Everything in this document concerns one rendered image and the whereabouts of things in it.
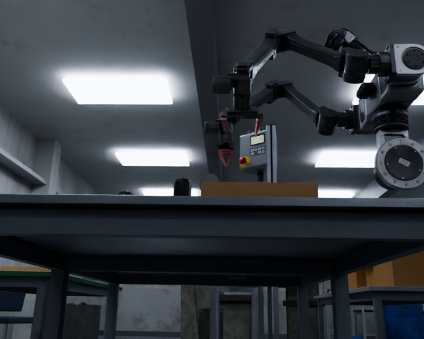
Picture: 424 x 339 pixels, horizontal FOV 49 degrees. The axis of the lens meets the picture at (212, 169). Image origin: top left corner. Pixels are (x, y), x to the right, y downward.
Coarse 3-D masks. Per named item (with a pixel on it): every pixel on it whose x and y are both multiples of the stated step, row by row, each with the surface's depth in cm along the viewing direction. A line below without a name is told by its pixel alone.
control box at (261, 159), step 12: (264, 132) 232; (240, 144) 240; (264, 144) 230; (276, 144) 237; (240, 156) 238; (252, 156) 233; (264, 156) 229; (276, 156) 235; (240, 168) 236; (252, 168) 233; (264, 168) 232
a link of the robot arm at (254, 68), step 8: (272, 32) 181; (264, 40) 182; (272, 40) 181; (256, 48) 175; (264, 48) 175; (272, 48) 179; (248, 56) 168; (256, 56) 167; (264, 56) 171; (272, 56) 186; (248, 64) 158; (256, 64) 163; (248, 72) 155; (256, 72) 165
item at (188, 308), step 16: (208, 176) 649; (192, 288) 600; (208, 288) 599; (192, 304) 594; (208, 304) 593; (224, 304) 590; (240, 304) 586; (192, 320) 589; (208, 320) 586; (224, 320) 584; (240, 320) 580; (192, 336) 585; (208, 336) 580; (224, 336) 578; (240, 336) 575
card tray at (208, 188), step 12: (204, 192) 103; (216, 192) 103; (228, 192) 103; (240, 192) 103; (252, 192) 103; (264, 192) 102; (276, 192) 102; (288, 192) 102; (300, 192) 102; (312, 192) 102
